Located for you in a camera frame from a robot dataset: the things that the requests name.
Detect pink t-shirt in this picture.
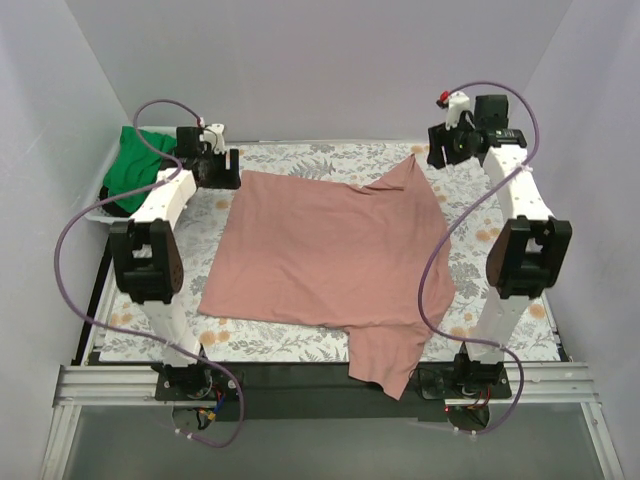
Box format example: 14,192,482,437
198,156,455,399

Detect black garment in basket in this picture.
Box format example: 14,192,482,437
99,186,131,218

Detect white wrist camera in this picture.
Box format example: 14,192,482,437
199,123,227,154
436,91,471,130

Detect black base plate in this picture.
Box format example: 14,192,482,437
152,362,515,422

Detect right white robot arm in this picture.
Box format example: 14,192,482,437
427,91,573,398

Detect aluminium frame rail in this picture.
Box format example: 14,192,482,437
54,362,623,479

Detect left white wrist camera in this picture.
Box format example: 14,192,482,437
199,123,227,154

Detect green t-shirt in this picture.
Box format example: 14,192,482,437
99,126,177,217

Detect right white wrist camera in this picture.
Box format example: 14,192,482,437
436,91,471,130

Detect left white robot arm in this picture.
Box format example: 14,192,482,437
109,123,241,400

